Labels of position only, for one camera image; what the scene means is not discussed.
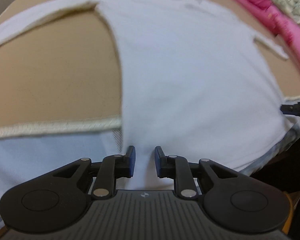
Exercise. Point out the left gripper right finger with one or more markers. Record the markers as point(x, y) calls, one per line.
point(232, 200)

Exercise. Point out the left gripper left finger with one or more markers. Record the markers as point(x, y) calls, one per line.
point(58, 199)

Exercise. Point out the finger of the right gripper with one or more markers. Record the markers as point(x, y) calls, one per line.
point(291, 109)

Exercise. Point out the white long-sleeve shirt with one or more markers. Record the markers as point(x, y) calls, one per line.
point(193, 80)

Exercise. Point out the beige mattress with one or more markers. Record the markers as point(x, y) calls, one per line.
point(64, 76)

